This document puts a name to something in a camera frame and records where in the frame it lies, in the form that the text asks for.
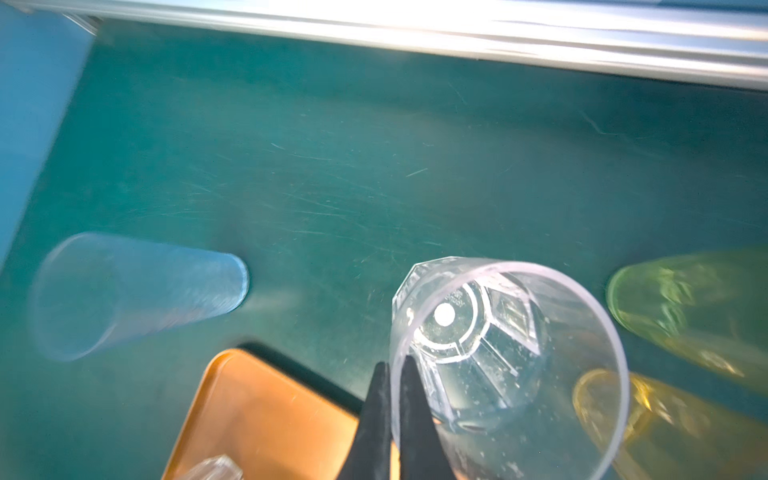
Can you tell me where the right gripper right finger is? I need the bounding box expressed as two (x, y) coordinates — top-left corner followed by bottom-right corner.
(399, 356), (456, 480)

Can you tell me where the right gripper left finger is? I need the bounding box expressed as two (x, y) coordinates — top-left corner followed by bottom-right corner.
(337, 362), (392, 480)

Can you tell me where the orange plastic tray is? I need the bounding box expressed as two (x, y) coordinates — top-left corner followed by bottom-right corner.
(163, 349), (401, 479)

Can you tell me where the clear faceted glass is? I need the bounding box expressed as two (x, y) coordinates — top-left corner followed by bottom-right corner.
(177, 455), (244, 480)
(390, 256), (630, 479)

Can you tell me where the yellow ribbed glass front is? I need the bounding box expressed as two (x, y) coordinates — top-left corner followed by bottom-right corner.
(572, 368), (768, 480)

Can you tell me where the frosted blue tall cup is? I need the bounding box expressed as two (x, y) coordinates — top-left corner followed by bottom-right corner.
(28, 232), (250, 362)

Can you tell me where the yellow-green glass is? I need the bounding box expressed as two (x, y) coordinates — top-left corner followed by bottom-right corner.
(606, 246), (767, 394)

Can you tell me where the aluminium frame back bar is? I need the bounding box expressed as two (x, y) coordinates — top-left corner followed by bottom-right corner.
(17, 1), (767, 91)

